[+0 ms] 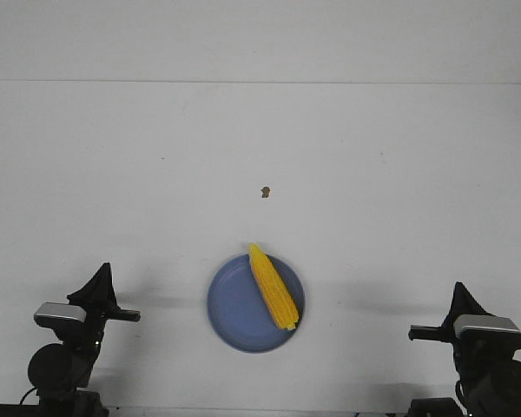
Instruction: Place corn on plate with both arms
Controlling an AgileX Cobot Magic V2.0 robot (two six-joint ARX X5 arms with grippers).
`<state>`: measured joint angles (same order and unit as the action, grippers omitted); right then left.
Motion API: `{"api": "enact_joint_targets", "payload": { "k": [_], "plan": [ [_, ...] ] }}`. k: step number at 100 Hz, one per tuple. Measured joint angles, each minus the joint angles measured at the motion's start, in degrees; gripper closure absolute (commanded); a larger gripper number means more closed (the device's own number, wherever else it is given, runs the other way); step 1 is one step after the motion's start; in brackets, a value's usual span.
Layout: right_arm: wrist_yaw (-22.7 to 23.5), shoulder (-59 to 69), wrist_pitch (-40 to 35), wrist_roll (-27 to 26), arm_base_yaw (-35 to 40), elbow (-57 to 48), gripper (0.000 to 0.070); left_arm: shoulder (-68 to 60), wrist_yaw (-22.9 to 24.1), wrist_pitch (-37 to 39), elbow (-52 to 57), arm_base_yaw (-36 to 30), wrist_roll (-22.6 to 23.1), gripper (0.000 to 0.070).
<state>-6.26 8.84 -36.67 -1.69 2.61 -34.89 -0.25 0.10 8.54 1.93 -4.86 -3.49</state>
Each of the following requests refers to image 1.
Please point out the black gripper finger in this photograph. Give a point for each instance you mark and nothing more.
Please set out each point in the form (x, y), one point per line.
(462, 303)
(98, 292)

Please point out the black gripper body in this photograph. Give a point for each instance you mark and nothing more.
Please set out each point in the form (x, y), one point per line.
(427, 333)
(122, 315)

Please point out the blue round plate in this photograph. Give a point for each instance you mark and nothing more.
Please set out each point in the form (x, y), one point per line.
(237, 312)

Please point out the yellow corn cob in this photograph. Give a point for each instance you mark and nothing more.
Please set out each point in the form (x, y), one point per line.
(273, 290)

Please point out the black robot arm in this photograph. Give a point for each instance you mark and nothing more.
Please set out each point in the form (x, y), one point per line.
(60, 372)
(483, 349)

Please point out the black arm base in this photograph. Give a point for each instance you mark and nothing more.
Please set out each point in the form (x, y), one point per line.
(434, 407)

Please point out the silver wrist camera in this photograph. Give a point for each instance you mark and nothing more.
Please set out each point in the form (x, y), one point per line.
(51, 314)
(486, 328)

